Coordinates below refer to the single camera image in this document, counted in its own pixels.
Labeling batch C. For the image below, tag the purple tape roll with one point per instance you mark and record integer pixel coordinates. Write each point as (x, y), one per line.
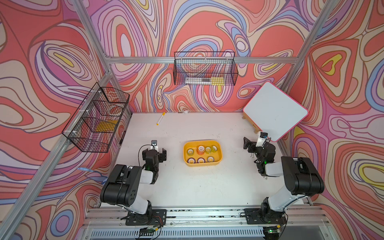
(191, 161)
(201, 160)

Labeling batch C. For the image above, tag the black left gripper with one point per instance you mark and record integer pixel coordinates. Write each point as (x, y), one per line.
(161, 156)

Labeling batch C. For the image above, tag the blue cloth bundle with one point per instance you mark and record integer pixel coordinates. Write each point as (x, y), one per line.
(94, 175)

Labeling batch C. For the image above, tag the black wire basket back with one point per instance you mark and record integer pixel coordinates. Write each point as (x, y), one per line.
(197, 67)

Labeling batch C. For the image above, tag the grey clear tape roll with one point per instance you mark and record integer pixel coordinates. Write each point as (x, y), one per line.
(210, 159)

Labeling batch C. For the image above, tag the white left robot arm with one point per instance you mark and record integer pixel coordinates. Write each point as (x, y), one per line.
(122, 186)

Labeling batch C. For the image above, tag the black wire basket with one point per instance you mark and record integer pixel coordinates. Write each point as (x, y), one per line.
(197, 67)
(100, 104)

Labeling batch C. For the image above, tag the black wire basket left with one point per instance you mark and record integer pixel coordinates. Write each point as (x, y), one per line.
(100, 104)

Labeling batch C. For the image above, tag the yellow capped white marker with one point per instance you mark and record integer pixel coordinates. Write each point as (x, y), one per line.
(160, 119)

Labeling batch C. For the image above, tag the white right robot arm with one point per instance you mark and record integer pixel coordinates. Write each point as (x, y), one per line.
(301, 178)

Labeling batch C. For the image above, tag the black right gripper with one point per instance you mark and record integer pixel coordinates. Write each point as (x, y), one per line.
(247, 143)

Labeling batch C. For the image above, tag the orange tape roll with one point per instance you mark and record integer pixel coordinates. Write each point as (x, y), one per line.
(201, 149)

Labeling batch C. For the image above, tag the white board pink edge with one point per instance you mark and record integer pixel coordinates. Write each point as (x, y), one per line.
(274, 112)

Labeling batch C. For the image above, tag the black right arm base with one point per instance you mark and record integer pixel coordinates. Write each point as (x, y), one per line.
(258, 216)

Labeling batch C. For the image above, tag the yellow-green tape roll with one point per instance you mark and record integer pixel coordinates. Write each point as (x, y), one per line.
(214, 148)
(208, 150)
(190, 152)

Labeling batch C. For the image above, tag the yellow block in basket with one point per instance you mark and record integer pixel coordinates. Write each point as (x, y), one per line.
(106, 126)

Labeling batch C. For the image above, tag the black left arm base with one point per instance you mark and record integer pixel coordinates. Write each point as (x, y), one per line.
(153, 217)

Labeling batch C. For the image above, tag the yellow item in back basket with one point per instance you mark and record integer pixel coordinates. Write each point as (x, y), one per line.
(218, 81)

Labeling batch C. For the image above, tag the yellow plastic storage box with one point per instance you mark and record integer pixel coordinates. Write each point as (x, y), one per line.
(218, 155)

